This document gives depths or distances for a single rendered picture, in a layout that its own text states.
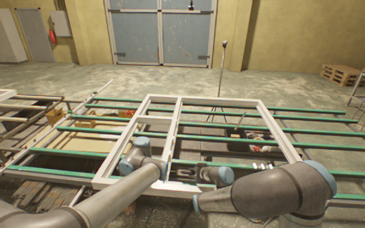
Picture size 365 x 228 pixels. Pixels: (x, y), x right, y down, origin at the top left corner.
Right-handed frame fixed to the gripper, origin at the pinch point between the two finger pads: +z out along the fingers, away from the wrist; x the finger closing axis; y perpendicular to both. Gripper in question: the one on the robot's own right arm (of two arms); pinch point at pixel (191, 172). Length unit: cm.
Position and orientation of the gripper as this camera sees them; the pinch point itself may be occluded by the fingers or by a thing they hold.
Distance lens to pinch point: 130.9
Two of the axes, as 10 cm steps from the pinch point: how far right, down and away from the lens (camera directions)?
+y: -8.2, -2.4, -5.2
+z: -5.7, 2.2, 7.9
